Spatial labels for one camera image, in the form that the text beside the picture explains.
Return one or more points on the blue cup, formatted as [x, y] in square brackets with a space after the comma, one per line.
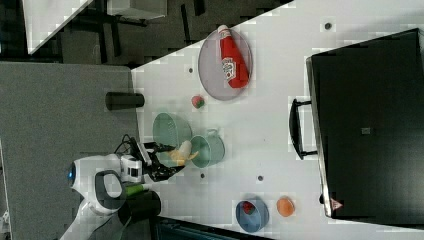
[257, 220]

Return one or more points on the orange plush fruit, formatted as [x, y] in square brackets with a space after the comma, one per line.
[285, 207]

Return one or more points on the green metal mug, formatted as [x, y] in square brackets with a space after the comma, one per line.
[210, 148]

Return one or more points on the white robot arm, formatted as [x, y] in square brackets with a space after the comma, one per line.
[107, 182]

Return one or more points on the silver black toaster oven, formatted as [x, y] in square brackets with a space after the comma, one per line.
[367, 110]

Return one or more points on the small red item in cup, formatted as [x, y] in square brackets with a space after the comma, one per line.
[248, 207]

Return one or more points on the red plush strawberry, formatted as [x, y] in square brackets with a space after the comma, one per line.
[198, 101]

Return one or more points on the black cylinder post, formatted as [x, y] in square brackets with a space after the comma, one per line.
[139, 207]
[121, 100]

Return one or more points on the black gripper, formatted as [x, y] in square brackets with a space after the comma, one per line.
[157, 171]

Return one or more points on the yellow plush peeled banana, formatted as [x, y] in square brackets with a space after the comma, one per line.
[183, 154]

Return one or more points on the black cylinder post upper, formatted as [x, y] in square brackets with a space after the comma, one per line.
[121, 100]

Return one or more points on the red plush ketchup bottle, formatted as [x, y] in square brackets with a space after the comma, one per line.
[233, 64]

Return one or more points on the green cylinder object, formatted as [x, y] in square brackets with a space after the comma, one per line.
[132, 190]

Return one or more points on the grey round plate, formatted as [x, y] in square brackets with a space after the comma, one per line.
[210, 69]

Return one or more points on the green perforated colander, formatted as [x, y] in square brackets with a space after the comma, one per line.
[171, 129]

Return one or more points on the black cylinder post lower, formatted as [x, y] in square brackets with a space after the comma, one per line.
[139, 207]

